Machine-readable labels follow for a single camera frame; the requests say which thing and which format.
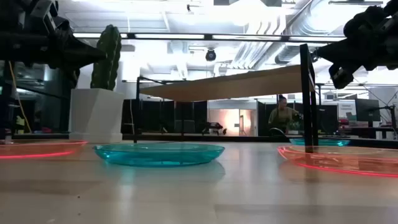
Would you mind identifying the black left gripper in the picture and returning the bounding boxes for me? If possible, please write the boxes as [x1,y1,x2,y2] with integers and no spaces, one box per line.
[0,21,107,90]

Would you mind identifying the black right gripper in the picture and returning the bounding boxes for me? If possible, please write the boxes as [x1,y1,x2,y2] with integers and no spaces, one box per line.
[314,0,398,90]

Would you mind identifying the teal translucent plastic plate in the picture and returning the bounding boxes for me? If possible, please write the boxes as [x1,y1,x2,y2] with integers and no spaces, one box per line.
[289,138,351,147]
[93,142,226,167]

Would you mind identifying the orange translucent plastic plate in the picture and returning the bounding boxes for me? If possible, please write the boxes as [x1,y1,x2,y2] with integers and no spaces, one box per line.
[0,139,89,161]
[277,145,398,179]

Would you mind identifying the wooden shelf with black legs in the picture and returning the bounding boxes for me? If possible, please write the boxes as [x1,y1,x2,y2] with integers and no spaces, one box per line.
[134,43,320,155]

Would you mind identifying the green cactus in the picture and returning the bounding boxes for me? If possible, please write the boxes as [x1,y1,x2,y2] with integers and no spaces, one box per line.
[90,24,123,91]

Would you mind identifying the black framed glass partition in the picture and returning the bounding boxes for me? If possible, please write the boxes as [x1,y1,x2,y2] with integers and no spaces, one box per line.
[0,60,75,141]

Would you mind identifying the white square planter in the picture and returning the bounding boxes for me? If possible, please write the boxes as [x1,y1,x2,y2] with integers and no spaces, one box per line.
[68,88,126,144]

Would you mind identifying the black computer monitor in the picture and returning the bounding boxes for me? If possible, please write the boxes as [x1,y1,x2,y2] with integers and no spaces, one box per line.
[354,98,381,123]

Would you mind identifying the person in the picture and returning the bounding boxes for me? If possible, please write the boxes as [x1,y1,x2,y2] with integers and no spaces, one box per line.
[267,95,302,137]

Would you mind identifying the black stand with boom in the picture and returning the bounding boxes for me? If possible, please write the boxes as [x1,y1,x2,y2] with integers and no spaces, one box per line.
[366,105,398,139]

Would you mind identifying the black partition panels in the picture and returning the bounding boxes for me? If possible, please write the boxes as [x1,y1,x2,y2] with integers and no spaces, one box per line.
[121,98,208,135]

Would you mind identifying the black bar with light strips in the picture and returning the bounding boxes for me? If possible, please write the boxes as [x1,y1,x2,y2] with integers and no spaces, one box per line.
[73,32,346,44]

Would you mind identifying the small black wheeled device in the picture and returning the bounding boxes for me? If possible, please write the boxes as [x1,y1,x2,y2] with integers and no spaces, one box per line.
[201,121,228,136]

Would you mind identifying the white wall sign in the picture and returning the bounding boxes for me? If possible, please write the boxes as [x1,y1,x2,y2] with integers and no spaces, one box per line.
[337,102,357,119]

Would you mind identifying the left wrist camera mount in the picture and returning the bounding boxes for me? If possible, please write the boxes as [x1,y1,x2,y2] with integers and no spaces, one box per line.
[29,0,71,32]

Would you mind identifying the yellow cable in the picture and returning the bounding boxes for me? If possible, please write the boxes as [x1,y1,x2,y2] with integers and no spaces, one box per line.
[7,60,32,134]

